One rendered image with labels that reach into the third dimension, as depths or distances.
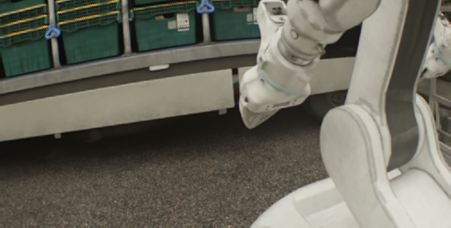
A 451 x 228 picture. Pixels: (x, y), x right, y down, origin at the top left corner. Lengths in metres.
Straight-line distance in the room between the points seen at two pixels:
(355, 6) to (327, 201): 0.62
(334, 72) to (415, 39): 1.48
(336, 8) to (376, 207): 0.34
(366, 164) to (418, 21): 0.25
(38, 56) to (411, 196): 1.84
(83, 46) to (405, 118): 1.62
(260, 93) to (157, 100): 1.24
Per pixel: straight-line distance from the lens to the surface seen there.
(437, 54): 0.74
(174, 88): 1.65
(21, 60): 1.94
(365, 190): 0.53
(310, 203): 0.80
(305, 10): 0.32
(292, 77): 0.40
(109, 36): 1.78
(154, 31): 1.77
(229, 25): 1.85
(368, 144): 0.51
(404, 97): 0.59
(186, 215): 1.37
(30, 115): 1.80
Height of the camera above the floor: 0.79
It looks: 15 degrees down
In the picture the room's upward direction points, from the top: 5 degrees counter-clockwise
